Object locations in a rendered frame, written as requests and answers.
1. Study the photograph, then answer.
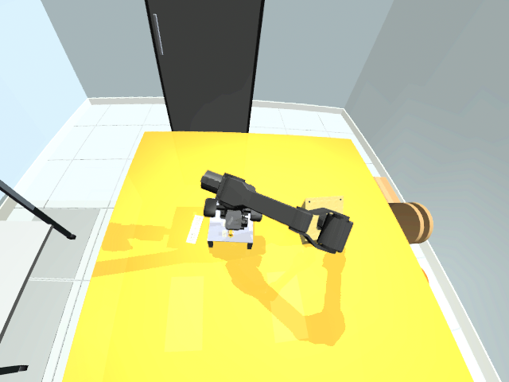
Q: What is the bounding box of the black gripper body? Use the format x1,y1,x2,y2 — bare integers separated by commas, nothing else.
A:
204,198,262,222

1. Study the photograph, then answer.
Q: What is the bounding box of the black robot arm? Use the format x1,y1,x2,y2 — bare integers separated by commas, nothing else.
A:
200,170,354,255

